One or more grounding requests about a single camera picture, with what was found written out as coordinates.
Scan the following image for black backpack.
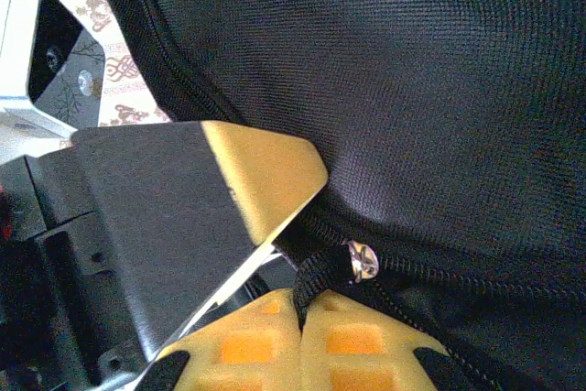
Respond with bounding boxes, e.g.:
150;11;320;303
84;0;586;391

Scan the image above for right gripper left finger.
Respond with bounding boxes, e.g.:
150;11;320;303
136;289;303;391

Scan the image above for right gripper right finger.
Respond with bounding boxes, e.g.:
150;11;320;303
299;292;468;391

